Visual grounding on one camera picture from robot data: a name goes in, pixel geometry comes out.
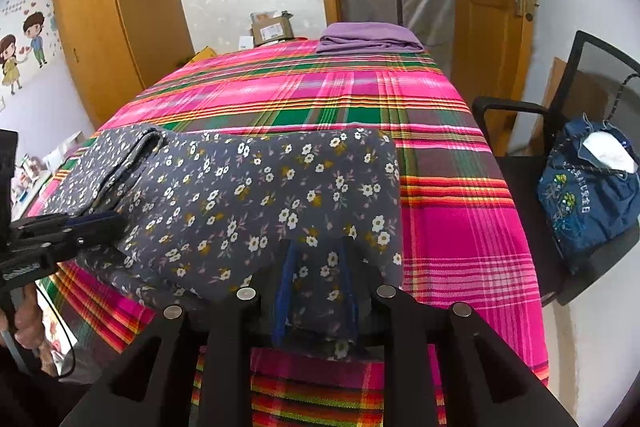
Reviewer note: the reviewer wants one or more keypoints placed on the yellow paper bag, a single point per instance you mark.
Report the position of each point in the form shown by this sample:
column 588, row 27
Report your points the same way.
column 205, row 55

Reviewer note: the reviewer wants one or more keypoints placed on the grey floral garment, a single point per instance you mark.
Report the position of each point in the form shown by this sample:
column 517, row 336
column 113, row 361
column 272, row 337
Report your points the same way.
column 250, row 187

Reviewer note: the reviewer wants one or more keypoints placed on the person's left forearm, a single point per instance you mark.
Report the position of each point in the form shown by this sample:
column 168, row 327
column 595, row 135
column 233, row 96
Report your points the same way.
column 30, row 397

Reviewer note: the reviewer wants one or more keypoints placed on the blue denim bag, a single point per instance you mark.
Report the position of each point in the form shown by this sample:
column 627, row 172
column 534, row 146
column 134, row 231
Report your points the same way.
column 585, row 202

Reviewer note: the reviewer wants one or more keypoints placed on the black office chair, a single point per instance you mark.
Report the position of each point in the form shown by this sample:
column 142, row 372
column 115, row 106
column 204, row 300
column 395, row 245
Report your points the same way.
column 525, row 187

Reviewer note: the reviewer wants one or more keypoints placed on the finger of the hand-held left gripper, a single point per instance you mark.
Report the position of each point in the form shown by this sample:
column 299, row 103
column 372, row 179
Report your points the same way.
column 95, row 224

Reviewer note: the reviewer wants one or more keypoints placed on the wooden wardrobe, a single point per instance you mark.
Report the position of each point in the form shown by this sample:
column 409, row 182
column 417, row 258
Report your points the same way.
column 125, row 32

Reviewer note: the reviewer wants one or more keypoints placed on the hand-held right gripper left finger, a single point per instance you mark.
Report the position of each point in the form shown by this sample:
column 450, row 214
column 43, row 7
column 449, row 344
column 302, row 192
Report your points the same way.
column 284, row 302

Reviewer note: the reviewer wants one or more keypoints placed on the wooden door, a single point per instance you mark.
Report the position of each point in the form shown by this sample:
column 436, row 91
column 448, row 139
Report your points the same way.
column 490, row 32

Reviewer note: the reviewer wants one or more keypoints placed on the person's left hand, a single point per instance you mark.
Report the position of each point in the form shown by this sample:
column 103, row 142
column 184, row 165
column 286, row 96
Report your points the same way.
column 27, row 322

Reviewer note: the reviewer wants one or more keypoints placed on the pink green plaid blanket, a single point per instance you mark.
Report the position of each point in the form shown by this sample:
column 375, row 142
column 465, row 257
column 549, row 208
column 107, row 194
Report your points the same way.
column 350, row 97

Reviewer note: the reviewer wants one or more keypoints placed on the cartoon wall sticker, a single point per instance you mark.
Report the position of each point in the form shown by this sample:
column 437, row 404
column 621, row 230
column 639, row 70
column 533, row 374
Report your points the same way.
column 10, row 62

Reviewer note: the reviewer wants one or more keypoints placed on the cardboard box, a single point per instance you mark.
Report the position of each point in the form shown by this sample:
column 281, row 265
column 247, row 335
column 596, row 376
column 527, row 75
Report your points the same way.
column 272, row 31

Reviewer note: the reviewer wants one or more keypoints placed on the folded purple cloth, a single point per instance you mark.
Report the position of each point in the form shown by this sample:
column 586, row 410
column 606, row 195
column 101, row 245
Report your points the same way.
column 370, row 36

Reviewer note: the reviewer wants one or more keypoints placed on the white carton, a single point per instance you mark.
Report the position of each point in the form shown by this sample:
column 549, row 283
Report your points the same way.
column 246, row 43

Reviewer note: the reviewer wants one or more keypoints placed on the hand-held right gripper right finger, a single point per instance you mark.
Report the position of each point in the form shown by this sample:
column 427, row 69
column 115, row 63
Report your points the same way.
column 350, row 302

